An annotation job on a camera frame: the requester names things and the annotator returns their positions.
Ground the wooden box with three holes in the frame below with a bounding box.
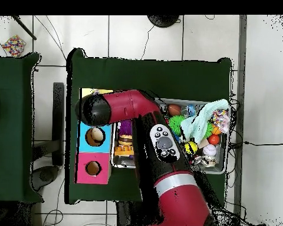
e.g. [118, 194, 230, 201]
[74, 88, 116, 185]

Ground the silver mesh bin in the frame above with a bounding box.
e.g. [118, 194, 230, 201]
[110, 97, 228, 175]

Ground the purple spiky toy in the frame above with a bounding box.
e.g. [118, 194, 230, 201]
[119, 119, 133, 136]

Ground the toy burger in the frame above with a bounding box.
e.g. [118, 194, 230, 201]
[117, 134, 134, 146]

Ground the green spiky ball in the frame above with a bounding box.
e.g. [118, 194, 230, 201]
[168, 115, 186, 136]

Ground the small brown football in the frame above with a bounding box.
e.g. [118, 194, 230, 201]
[167, 104, 182, 117]

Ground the mint green cloth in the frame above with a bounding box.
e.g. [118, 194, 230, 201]
[179, 98, 230, 145]

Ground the yellow ball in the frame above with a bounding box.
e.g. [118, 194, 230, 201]
[184, 141, 198, 155]

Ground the white baseball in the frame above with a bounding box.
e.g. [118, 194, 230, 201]
[202, 144, 218, 157]

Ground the orange ball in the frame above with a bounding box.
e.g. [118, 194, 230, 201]
[207, 134, 221, 145]

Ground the colourful patterned cloth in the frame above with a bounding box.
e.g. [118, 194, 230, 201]
[210, 109, 231, 134]
[1, 34, 27, 58]

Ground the black round object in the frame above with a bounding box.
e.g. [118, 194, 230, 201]
[146, 15, 181, 28]

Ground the grey rounded object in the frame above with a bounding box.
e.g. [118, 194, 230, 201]
[29, 165, 60, 192]

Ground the black rod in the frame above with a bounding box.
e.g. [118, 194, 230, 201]
[11, 15, 37, 41]

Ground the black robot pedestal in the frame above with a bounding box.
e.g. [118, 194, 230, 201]
[116, 201, 144, 226]

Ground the thin black cable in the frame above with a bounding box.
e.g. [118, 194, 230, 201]
[243, 140, 283, 147]

